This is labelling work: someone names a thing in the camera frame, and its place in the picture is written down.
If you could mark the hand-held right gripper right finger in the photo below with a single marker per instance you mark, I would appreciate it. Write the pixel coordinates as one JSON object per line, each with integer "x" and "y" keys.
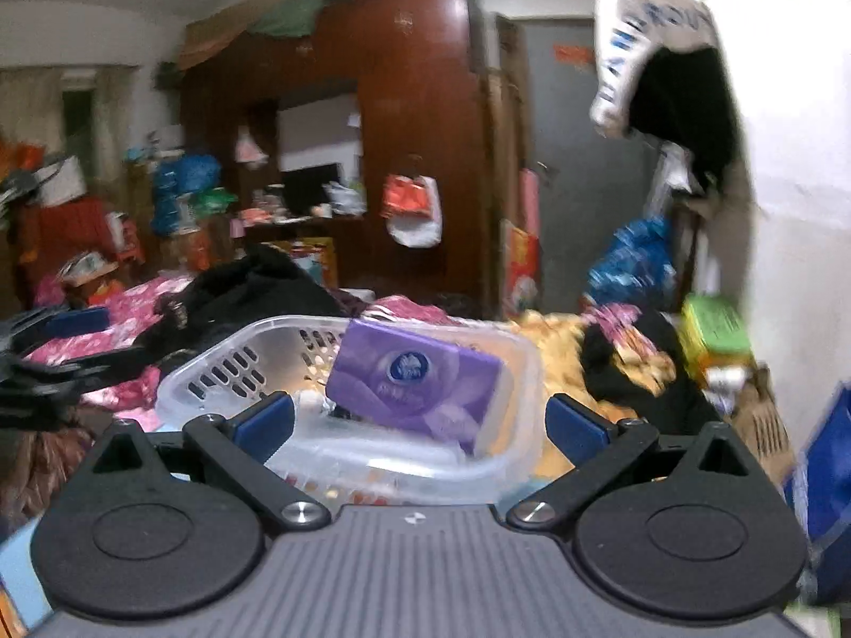
{"x": 572, "y": 422}

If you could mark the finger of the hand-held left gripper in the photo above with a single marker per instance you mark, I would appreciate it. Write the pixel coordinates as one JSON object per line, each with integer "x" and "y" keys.
{"x": 76, "y": 322}
{"x": 86, "y": 369}

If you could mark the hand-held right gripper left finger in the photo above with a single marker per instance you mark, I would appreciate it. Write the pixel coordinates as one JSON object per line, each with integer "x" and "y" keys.
{"x": 266, "y": 422}

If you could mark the white plastic basket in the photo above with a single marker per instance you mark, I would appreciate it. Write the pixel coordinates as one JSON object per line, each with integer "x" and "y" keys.
{"x": 219, "y": 372}

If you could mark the purple tissue pack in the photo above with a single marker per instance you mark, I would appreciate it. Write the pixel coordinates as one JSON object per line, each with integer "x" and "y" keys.
{"x": 405, "y": 385}

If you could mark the pink floral blanket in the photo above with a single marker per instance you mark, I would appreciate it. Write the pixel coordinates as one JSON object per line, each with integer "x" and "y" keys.
{"x": 139, "y": 299}

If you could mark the black clothing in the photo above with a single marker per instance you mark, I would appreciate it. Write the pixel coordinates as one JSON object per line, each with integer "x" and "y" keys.
{"x": 625, "y": 372}

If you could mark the yellow blanket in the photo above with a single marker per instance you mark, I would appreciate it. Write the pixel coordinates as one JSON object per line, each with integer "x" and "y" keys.
{"x": 558, "y": 345}

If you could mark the red covered chair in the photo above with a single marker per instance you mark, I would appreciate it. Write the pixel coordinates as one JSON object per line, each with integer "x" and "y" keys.
{"x": 66, "y": 232}

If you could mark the black jacket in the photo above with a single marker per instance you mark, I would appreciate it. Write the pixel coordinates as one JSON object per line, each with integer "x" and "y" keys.
{"x": 252, "y": 292}

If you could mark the green box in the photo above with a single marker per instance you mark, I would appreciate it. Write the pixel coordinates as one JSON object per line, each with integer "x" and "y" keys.
{"x": 715, "y": 335}

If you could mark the pile of blue bags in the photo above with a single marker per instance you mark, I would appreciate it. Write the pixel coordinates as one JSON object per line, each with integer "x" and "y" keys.
{"x": 185, "y": 193}

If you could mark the blue plastic bag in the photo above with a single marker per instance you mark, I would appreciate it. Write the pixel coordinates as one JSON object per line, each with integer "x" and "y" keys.
{"x": 631, "y": 259}

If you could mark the brown paper bag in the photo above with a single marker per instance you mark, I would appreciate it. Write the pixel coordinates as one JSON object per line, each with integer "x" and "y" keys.
{"x": 761, "y": 419}

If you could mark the beige curtain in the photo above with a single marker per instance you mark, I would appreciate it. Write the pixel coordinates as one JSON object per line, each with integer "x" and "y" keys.
{"x": 114, "y": 119}

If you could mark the pink board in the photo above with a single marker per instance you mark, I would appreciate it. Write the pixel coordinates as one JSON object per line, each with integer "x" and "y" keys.
{"x": 529, "y": 203}

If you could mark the black monitor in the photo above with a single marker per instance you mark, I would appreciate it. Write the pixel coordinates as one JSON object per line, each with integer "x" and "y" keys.
{"x": 309, "y": 187}

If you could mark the white pink hanging bag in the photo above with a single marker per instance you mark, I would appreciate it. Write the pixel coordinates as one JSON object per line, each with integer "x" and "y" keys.
{"x": 250, "y": 146}

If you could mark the red orange hanging bag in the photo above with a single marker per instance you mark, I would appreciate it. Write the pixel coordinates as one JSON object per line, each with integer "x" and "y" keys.
{"x": 409, "y": 206}

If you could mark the blue shopping bag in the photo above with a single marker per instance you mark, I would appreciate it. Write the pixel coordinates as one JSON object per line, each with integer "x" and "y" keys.
{"x": 828, "y": 492}

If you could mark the grey door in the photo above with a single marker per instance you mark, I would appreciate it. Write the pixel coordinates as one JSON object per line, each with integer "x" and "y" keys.
{"x": 572, "y": 146}

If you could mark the white and black hanging garment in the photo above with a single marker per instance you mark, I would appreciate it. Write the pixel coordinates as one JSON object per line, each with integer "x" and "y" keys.
{"x": 685, "y": 106}

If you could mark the brown wooden wardrobe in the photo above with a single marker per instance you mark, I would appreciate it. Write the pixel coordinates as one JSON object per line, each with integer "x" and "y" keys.
{"x": 412, "y": 80}

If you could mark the green cloth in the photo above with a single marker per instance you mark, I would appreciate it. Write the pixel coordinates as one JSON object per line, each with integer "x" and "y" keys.
{"x": 312, "y": 3}

